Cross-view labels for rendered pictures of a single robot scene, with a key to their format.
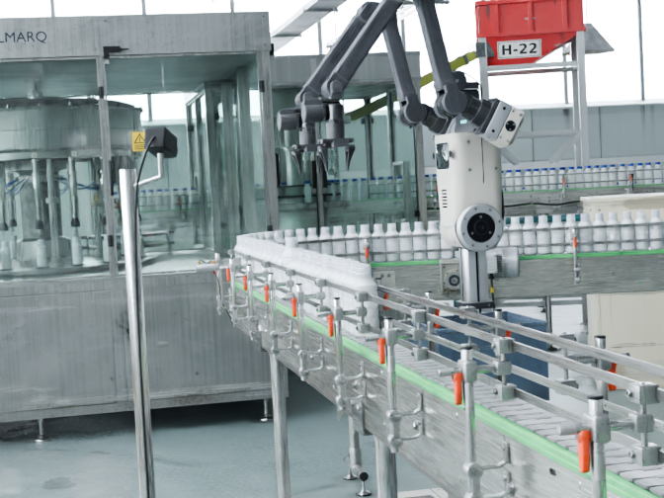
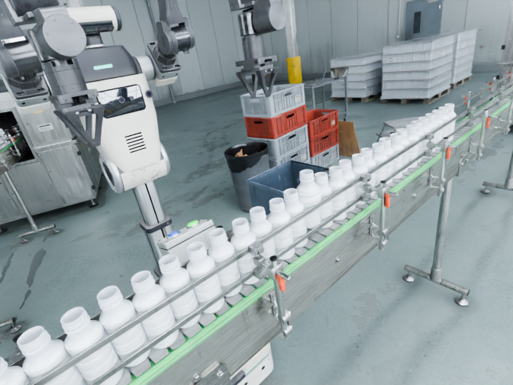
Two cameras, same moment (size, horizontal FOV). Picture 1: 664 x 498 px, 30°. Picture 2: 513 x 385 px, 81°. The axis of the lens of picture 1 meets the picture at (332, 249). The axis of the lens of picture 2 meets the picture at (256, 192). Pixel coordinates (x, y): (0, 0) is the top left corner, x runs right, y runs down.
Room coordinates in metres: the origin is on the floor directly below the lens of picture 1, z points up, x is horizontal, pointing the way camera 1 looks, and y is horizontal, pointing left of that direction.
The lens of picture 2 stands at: (4.21, 0.74, 1.51)
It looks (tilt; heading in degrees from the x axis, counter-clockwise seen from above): 25 degrees down; 245
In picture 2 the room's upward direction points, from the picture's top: 10 degrees counter-clockwise
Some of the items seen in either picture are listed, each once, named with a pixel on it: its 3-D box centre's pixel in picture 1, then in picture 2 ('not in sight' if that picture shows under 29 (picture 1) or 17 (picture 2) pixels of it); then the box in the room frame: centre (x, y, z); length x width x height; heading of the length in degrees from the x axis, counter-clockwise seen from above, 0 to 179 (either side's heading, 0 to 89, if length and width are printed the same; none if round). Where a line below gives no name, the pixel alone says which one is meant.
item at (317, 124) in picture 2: not in sight; (311, 123); (1.81, -2.38, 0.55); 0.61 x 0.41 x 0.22; 15
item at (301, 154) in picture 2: not in sight; (281, 158); (2.48, -2.13, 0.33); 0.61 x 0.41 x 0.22; 18
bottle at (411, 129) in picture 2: (332, 289); (409, 146); (3.18, 0.00, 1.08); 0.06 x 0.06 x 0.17
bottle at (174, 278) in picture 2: not in sight; (178, 290); (4.17, 0.20, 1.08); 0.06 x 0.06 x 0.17
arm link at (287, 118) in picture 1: (294, 112); (49, 18); (4.22, 0.10, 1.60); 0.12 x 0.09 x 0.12; 104
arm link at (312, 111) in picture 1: (321, 102); (259, 6); (3.78, 0.01, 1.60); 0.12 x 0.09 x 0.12; 104
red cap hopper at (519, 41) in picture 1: (535, 167); not in sight; (10.63, -1.77, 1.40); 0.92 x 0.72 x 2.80; 84
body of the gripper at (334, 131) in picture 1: (335, 132); (253, 50); (3.79, -0.03, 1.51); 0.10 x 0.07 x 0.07; 101
